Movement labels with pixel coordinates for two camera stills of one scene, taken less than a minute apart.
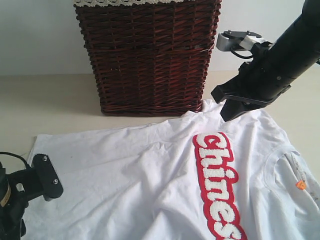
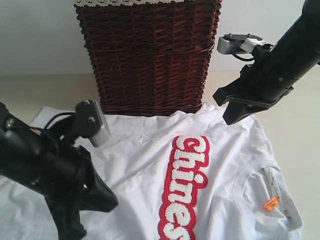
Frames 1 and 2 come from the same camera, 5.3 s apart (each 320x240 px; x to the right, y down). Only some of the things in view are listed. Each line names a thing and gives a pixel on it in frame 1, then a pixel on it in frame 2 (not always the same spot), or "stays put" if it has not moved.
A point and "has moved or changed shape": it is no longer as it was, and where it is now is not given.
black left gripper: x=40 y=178 → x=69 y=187
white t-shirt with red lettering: x=194 y=176 has moved or changed shape
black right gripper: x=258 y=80 stays put
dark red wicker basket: x=151 y=60 stays put
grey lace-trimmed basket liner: x=124 y=2 stays put
